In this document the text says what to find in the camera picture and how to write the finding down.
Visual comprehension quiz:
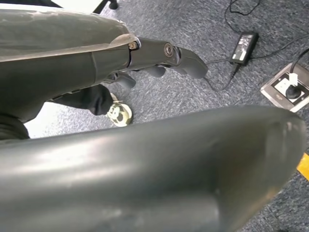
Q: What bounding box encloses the white plug tag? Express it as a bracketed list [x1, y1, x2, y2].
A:
[289, 72, 299, 87]

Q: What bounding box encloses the thin black adapter cable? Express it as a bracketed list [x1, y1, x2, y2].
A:
[249, 34, 309, 61]
[224, 0, 262, 34]
[203, 58, 241, 93]

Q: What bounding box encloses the person's foot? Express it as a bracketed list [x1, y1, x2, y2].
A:
[106, 92, 133, 128]

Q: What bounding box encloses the silver floor socket box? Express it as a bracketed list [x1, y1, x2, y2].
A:
[260, 62, 309, 114]

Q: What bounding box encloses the yellow floor tape strip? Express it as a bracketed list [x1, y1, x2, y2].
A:
[297, 152, 309, 182]

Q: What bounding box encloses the person's leg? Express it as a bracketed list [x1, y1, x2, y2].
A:
[47, 84, 115, 116]

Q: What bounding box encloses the black round power plug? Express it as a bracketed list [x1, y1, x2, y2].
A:
[285, 84, 302, 100]

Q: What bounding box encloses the black plug cable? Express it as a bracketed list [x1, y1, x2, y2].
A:
[289, 48, 309, 75]

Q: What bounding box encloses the black chair base leg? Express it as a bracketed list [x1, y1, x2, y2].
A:
[93, 0, 110, 15]

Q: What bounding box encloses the black power adapter brick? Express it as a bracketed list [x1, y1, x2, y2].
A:
[228, 30, 259, 67]

